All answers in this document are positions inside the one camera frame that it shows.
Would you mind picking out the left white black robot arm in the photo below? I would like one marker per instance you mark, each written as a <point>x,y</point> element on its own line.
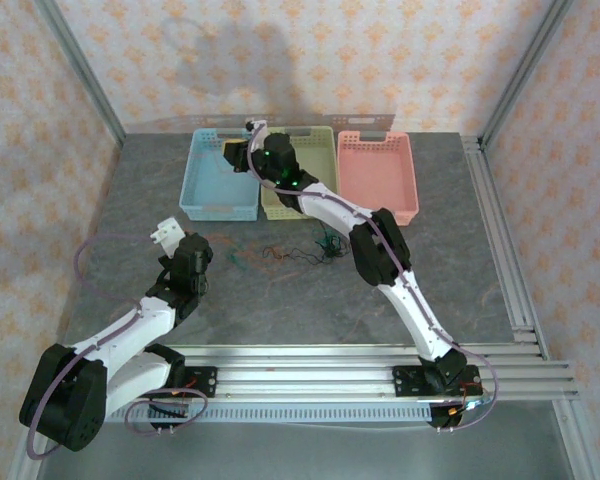
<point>60,400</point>

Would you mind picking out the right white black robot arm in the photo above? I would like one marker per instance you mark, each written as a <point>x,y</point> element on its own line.
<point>380,250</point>

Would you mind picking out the blue plastic basket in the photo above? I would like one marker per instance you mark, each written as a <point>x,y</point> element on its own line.
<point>215,190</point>

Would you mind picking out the green plastic basket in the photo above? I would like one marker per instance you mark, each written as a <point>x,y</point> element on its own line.
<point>320,155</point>

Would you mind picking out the pink plastic basket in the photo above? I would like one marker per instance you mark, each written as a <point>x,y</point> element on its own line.
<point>375,172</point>

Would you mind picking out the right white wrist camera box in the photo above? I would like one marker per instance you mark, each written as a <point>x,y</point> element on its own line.
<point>256,125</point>

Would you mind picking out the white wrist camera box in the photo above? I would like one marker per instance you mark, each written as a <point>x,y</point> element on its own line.
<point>256,125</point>
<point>169,235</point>

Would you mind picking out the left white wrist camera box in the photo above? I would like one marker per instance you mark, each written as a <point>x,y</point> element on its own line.
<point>169,235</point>

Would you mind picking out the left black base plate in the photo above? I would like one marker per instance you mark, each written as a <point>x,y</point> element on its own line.
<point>207,380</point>

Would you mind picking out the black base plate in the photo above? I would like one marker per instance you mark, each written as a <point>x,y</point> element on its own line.
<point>207,380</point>
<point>405,382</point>

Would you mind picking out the aluminium mounting rail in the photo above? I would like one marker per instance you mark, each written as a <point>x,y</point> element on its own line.
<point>305,370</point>

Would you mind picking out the aluminium frame post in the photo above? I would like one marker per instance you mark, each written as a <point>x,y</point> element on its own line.
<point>525,75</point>
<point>85,75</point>

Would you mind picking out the aluminium side rail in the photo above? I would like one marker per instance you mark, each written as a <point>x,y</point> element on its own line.
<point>495,225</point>

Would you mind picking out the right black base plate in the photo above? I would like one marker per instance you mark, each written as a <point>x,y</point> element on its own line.
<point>405,382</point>

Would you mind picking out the aluminium frame leg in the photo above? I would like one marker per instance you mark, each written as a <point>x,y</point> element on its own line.
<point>20,470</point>
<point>577,450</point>

